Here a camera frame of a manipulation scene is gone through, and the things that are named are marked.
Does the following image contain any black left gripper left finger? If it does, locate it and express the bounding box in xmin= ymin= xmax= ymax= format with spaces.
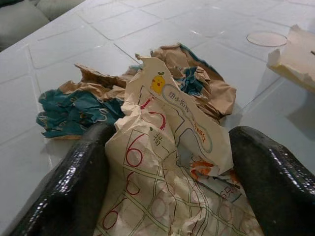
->
xmin=9 ymin=122 xmax=117 ymax=236

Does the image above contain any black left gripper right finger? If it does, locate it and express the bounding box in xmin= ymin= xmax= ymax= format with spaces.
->
xmin=228 ymin=126 xmax=315 ymax=236

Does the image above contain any torn white foam piece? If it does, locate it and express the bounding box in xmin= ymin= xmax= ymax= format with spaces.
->
xmin=267 ymin=24 xmax=315 ymax=93

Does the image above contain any white printed paper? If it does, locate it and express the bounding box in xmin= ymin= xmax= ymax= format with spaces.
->
xmin=94 ymin=53 xmax=264 ymax=236

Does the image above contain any grey sofa cushion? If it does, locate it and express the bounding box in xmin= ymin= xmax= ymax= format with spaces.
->
xmin=0 ymin=1 xmax=51 ymax=52

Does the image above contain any crumpled brown and teal paper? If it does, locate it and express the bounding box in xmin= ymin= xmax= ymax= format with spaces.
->
xmin=36 ymin=43 xmax=237 ymax=141

